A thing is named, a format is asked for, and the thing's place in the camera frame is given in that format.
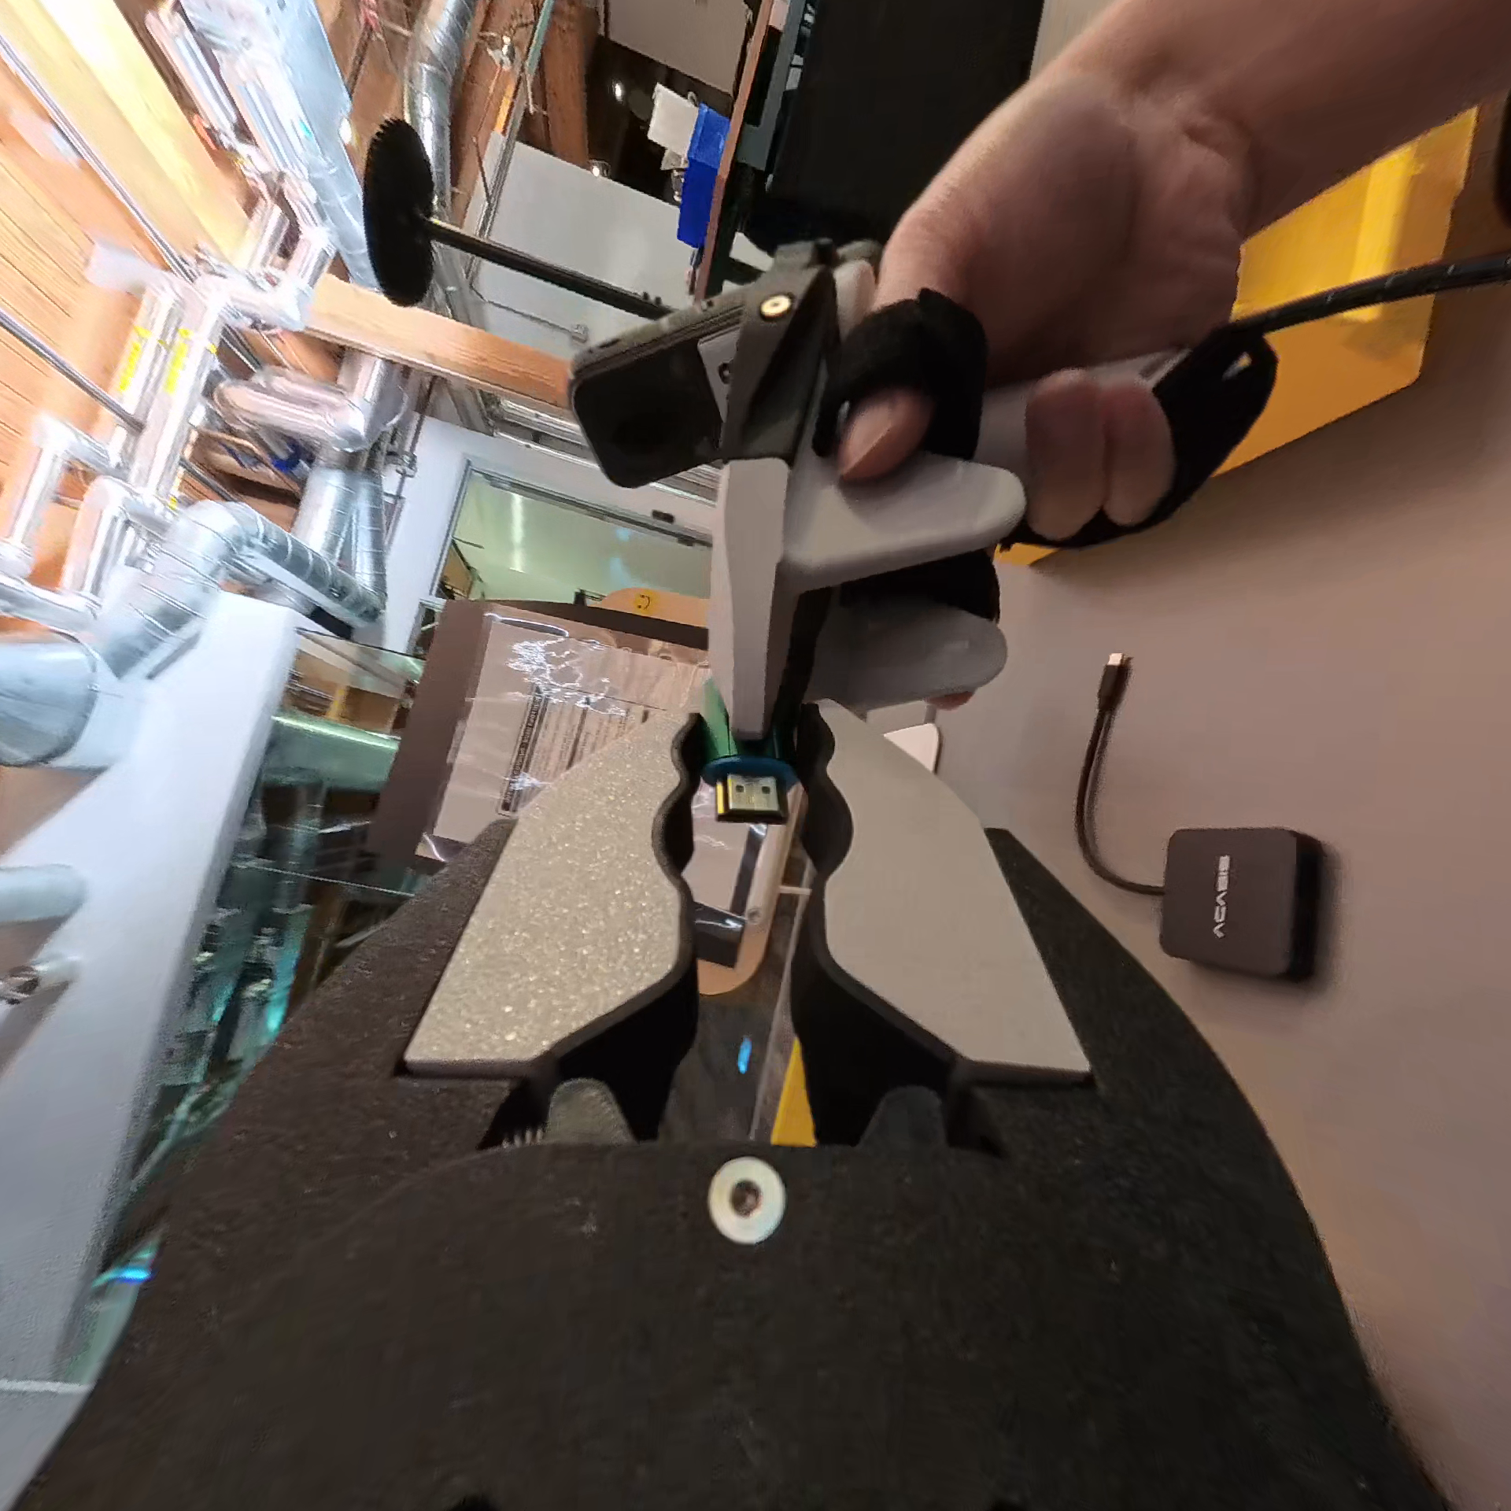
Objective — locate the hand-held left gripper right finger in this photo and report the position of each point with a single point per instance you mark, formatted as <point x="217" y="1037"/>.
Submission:
<point x="933" y="933"/>

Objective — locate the black monitor panel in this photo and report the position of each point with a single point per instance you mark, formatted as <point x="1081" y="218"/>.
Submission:
<point x="898" y="106"/>

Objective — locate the silver ribbed pipe duct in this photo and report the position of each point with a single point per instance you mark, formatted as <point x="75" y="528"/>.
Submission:
<point x="308" y="555"/>

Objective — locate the black round lamp on rod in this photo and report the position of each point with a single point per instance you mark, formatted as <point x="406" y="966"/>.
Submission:
<point x="399" y="213"/>

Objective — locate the yellow plastic board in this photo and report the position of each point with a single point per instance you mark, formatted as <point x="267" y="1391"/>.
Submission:
<point x="1334" y="295"/>

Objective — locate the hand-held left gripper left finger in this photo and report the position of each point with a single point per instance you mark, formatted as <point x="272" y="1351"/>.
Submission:
<point x="555" y="909"/>

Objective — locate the plastic-wrapped brown board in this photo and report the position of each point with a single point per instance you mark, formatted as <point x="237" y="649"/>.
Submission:
<point x="531" y="709"/>

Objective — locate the silver flexible duct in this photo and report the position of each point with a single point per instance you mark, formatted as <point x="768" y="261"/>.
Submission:
<point x="443" y="95"/>

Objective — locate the person's right hand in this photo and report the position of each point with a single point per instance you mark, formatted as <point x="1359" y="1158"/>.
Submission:
<point x="1087" y="213"/>

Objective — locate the blue box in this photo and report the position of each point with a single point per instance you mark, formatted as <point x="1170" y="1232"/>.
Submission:
<point x="706" y="177"/>

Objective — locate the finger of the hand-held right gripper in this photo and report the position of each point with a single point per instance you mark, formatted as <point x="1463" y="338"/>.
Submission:
<point x="909" y="662"/>
<point x="750" y="591"/>

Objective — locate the white beam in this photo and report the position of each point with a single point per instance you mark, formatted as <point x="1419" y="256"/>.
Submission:
<point x="130" y="898"/>

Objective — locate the person's right forearm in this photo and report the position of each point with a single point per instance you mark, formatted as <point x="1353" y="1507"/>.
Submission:
<point x="1323" y="83"/>

